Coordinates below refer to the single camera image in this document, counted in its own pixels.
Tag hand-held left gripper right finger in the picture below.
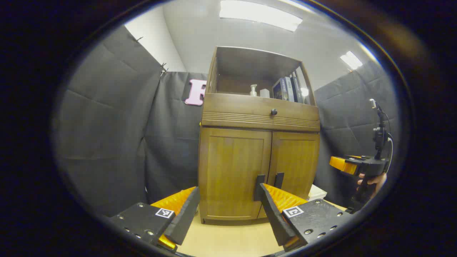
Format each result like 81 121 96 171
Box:
260 183 354 252

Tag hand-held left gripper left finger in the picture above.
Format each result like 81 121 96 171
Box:
109 186 200 253

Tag wooden cabinet door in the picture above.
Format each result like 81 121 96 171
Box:
258 131 320 219
199 127 272 221

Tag brown wooden double-door shoe cabinet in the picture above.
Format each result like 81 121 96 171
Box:
198 46 321 225

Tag white book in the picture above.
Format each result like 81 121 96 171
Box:
308 185 327 201

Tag black book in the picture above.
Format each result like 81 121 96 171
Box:
291 76 304 104

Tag grey spine book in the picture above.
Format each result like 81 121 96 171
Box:
284 77 295 102

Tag dark blue book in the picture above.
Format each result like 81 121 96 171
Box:
272 78 289 101

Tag small ceiling light panel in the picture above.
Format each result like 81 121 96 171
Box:
340 51 363 70

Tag wooden drawer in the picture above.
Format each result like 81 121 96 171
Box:
202 94 321 132

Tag black backdrop cloth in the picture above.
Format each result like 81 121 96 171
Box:
54 25 402 218

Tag large ceiling light panel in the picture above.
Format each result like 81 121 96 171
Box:
219 0 303 32

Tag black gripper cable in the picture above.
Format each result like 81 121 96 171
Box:
384 114 394 172

